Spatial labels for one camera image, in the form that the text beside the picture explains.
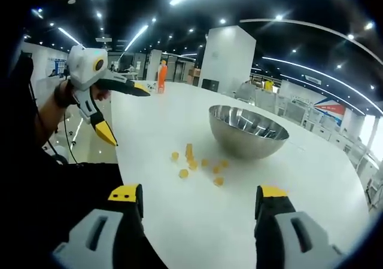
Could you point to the person's dark clothing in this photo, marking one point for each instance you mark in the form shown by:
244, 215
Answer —
45, 209

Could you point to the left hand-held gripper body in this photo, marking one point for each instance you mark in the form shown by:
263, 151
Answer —
82, 67

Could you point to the white square pillar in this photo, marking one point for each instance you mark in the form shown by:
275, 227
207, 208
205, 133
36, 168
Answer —
227, 56

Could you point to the row of white workstations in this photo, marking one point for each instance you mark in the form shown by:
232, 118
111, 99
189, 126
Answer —
302, 110

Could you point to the orange drink bottle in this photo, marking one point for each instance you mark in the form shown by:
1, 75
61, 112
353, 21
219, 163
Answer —
161, 77

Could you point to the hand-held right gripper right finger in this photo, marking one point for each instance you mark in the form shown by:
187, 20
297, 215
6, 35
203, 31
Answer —
302, 242

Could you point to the white table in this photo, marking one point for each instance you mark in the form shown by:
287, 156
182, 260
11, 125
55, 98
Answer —
209, 221

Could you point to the stacked cardboard boxes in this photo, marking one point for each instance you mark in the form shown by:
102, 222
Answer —
193, 75

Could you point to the black box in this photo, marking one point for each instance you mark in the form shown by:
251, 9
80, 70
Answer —
210, 84

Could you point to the stainless steel bowl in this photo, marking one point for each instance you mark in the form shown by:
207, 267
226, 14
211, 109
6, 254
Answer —
239, 140

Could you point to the red and blue wall banner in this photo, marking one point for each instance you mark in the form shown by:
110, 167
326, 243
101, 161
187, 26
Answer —
329, 109

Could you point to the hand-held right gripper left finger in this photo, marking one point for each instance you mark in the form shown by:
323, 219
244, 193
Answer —
98, 239

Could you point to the person's left hand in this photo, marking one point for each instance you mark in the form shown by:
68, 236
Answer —
101, 94

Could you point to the yellow QQ candies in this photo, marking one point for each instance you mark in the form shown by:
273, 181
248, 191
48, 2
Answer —
193, 163

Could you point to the dark wristband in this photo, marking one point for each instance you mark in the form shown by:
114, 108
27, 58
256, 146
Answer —
63, 95

